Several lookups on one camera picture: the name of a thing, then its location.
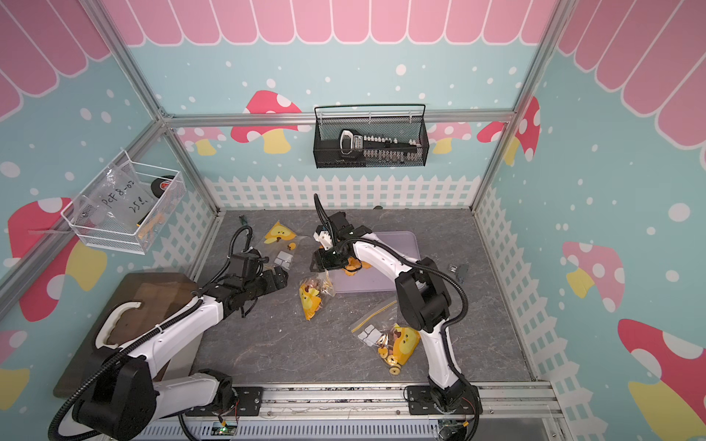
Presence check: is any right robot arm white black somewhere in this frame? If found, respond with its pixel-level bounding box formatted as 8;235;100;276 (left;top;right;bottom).
312;230;482;415

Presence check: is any ziploc bag of mixed cookies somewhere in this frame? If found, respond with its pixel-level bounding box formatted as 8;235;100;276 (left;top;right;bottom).
298;271;336;321

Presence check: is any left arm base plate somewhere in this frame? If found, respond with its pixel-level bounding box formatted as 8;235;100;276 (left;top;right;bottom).
186;386;264;417

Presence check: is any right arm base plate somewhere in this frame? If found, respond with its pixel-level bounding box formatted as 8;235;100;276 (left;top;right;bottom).
404;383;484;415

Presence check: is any ziploc bag of orange cookies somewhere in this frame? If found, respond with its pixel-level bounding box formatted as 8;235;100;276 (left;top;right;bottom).
261;222;305;270

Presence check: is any white wire wall basket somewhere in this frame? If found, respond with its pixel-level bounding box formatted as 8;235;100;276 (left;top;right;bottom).
61;151;187;255

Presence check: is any pile of orange cookies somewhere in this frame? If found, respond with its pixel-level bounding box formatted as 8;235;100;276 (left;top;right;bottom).
342;257;371;277

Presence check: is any black wire wall basket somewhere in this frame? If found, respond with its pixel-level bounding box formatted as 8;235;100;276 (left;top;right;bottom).
313;104;429;168

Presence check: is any socket set in basket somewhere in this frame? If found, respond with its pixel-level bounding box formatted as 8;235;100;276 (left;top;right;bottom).
314;129;428;168

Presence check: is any black tape roll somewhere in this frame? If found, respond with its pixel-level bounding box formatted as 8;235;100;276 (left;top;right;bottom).
150;175;180;198

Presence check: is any lavender plastic tray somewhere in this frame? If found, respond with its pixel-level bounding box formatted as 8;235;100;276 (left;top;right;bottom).
328;231;421;294

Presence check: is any aluminium front rail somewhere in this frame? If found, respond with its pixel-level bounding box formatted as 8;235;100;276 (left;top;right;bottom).
139;381;572;440

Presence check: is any ziploc bag near right arm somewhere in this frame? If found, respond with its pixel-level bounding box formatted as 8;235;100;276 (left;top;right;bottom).
349;299;421;371

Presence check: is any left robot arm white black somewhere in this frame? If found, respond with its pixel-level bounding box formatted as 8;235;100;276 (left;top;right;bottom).
48;225;288;440

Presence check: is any brown wooden case white handle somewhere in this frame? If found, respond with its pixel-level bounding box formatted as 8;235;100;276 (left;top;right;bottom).
53;272;198;399

